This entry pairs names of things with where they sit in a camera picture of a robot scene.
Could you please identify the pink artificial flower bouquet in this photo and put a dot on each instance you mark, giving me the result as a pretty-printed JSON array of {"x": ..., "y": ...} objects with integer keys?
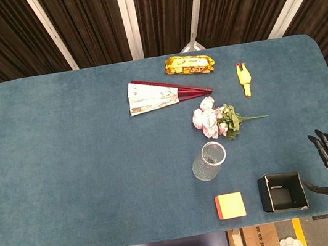
[{"x": 209, "y": 122}]

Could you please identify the clear glass cup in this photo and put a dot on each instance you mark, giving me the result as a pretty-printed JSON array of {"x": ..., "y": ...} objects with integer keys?
[{"x": 204, "y": 169}]

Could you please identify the blue-green felt table cover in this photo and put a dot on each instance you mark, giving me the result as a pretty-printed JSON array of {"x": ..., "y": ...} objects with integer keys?
[{"x": 64, "y": 160}]

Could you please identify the black open box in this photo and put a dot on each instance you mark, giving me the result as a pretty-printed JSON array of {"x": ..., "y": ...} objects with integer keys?
[{"x": 264, "y": 194}]

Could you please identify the brown cardboard box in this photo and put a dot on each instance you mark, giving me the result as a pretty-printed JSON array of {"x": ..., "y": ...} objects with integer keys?
[{"x": 254, "y": 241}]

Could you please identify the yellow and orange block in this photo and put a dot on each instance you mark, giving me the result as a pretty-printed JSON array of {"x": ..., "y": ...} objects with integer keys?
[{"x": 231, "y": 206}]

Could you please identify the yellow rubber chicken toy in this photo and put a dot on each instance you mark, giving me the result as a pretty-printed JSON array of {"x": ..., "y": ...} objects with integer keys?
[{"x": 243, "y": 77}]

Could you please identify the gold foil snack package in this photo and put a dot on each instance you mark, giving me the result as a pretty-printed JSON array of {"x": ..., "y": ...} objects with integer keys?
[{"x": 189, "y": 65}]

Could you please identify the red and white folding fan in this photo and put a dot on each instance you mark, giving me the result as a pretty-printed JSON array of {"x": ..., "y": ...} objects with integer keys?
[{"x": 150, "y": 98}]

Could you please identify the dark brown curtain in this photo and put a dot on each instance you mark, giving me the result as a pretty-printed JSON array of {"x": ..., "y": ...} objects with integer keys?
[{"x": 95, "y": 21}]

